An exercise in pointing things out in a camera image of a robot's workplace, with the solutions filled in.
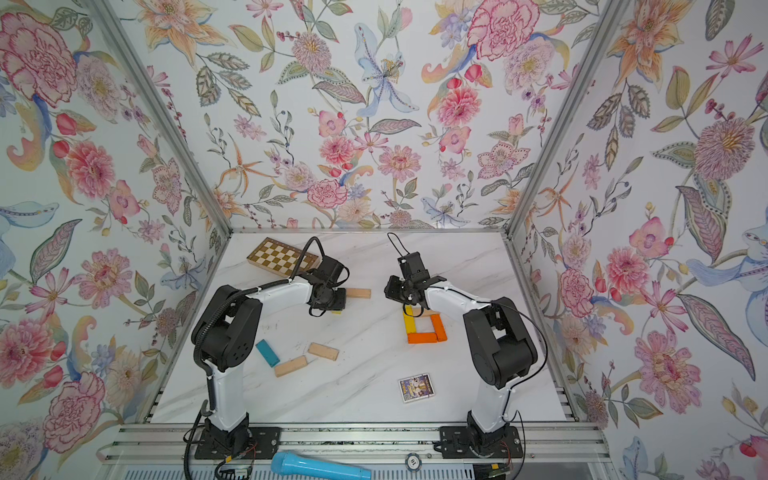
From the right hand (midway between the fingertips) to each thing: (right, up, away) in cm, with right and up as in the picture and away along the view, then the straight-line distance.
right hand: (387, 286), depth 96 cm
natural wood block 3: (-19, -19, -6) cm, 28 cm away
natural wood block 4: (-28, -22, -10) cm, 37 cm away
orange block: (+16, -13, -2) cm, 21 cm away
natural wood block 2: (+9, -4, -27) cm, 29 cm away
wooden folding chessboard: (-38, +9, +14) cm, 42 cm away
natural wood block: (-9, -3, +6) cm, 11 cm away
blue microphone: (-21, -39, -28) cm, 52 cm away
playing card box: (+8, -26, -14) cm, 31 cm away
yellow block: (-15, -8, -4) cm, 18 cm away
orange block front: (+8, -16, -4) cm, 18 cm away
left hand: (-14, -5, +3) cm, 15 cm away
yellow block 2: (+7, -11, -1) cm, 14 cm away
